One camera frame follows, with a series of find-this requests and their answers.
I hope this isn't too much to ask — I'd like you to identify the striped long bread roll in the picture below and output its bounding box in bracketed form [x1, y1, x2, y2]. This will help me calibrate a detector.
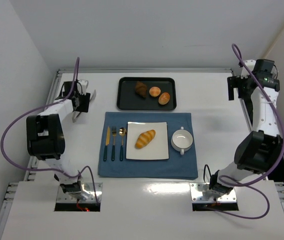
[135, 129, 156, 149]

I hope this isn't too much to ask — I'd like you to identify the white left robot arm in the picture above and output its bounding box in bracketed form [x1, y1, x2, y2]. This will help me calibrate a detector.
[26, 79, 93, 201]

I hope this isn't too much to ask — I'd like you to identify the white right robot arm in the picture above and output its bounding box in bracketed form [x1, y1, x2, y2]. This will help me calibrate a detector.
[209, 59, 284, 197]

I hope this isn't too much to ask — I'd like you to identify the black serving tray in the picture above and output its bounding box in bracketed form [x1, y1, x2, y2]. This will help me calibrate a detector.
[117, 76, 177, 111]

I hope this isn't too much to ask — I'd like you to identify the dark brown croissant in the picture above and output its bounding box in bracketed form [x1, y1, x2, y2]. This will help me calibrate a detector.
[135, 81, 147, 99]

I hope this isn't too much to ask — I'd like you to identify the round bun left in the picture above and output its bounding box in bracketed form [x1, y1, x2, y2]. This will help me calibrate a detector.
[149, 86, 161, 98]

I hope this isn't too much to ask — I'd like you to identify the round bun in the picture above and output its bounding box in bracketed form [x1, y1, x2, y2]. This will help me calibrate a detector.
[149, 86, 161, 98]
[158, 92, 170, 105]

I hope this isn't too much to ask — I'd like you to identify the blue cloth placemat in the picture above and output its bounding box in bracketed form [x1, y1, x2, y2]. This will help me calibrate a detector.
[98, 112, 198, 180]

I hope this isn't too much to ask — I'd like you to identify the round bun right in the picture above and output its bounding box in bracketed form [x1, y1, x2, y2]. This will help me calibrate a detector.
[158, 92, 170, 105]

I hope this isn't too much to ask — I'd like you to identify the white square plate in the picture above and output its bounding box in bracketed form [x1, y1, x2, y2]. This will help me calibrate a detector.
[126, 122, 169, 161]

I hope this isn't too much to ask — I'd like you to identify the white soup cup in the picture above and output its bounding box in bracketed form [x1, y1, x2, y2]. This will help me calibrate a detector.
[171, 127, 193, 156]

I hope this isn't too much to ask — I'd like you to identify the gold fork green handle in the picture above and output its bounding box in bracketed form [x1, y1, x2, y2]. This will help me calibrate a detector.
[111, 126, 117, 161]

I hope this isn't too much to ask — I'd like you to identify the gold knife green handle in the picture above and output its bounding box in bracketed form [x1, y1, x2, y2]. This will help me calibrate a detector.
[103, 126, 110, 162]

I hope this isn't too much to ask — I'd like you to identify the gold spoon green handle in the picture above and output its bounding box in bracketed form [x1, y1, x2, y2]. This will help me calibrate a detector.
[119, 127, 127, 162]

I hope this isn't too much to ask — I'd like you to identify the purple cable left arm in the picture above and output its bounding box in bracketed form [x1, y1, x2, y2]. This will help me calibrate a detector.
[0, 56, 100, 206]

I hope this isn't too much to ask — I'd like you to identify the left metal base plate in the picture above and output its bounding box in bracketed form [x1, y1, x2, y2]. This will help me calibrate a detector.
[56, 182, 103, 204]

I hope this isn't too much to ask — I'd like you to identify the metal base plate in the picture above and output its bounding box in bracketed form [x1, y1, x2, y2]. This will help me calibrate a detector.
[56, 182, 103, 204]
[189, 182, 237, 204]

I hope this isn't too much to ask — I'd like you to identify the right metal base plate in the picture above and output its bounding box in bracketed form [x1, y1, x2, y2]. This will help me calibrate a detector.
[189, 182, 237, 204]

